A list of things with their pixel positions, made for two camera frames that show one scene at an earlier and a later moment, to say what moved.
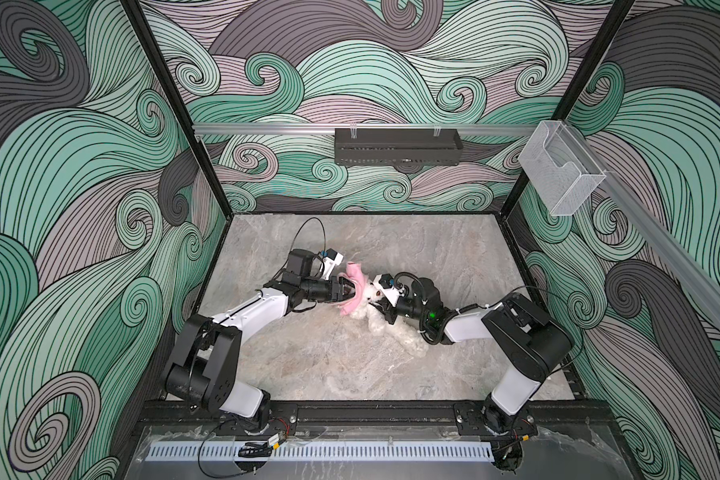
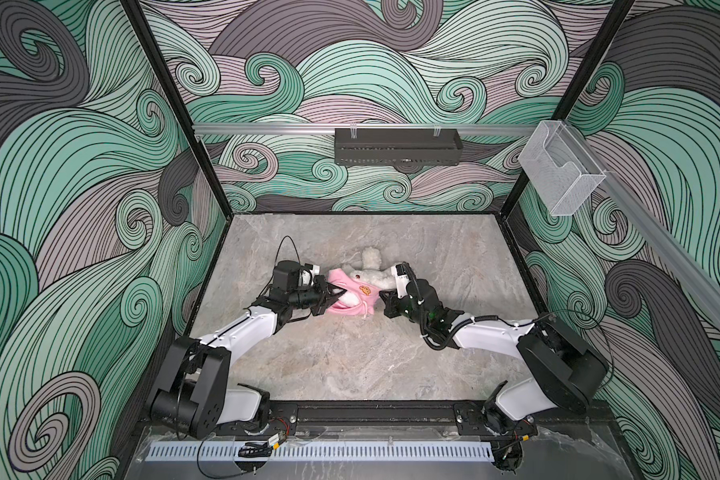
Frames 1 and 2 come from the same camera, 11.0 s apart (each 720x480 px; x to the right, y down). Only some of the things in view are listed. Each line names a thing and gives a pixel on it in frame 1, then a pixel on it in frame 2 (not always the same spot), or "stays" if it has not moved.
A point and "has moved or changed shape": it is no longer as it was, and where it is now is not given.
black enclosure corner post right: (578, 90) stays
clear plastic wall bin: (560, 169) stays
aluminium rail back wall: (403, 129) stays
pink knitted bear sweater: (357, 305) has moved or changed shape
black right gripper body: (406, 308) stays
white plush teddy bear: (403, 332) → (370, 274)
